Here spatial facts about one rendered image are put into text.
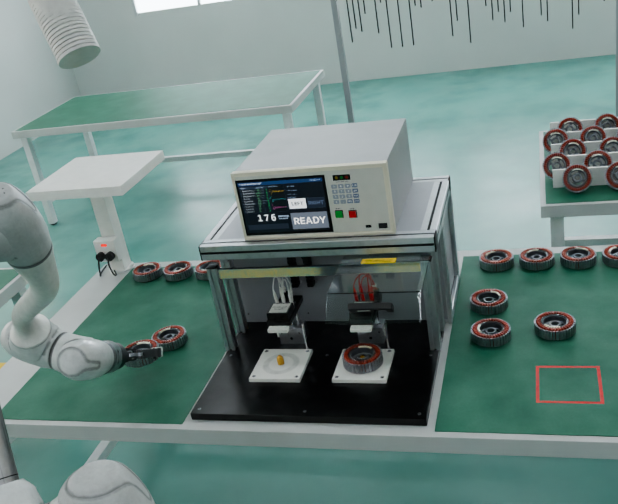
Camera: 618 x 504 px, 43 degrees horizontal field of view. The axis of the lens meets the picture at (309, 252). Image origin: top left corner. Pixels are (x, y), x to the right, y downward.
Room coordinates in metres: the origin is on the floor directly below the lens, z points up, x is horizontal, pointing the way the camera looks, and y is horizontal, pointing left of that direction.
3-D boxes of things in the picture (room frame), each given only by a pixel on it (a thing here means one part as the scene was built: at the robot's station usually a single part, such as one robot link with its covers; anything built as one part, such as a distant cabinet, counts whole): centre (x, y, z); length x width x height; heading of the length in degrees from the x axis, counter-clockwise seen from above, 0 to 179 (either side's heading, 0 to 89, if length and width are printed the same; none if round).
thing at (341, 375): (1.84, -0.09, 0.78); 0.15 x 0.15 x 0.01; 71
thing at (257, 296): (2.12, -0.06, 0.92); 0.66 x 0.01 x 0.30; 71
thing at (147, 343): (2.04, 0.55, 0.83); 0.11 x 0.11 x 0.04
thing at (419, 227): (2.19, -0.08, 1.09); 0.68 x 0.44 x 0.05; 71
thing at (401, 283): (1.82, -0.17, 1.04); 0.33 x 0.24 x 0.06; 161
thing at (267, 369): (1.92, 0.14, 0.78); 0.15 x 0.15 x 0.01; 71
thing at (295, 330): (2.06, 0.09, 0.80); 0.08 x 0.05 x 0.06; 71
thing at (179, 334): (2.21, 0.49, 0.77); 0.11 x 0.11 x 0.04
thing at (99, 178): (2.72, 0.69, 0.98); 0.37 x 0.35 x 0.46; 71
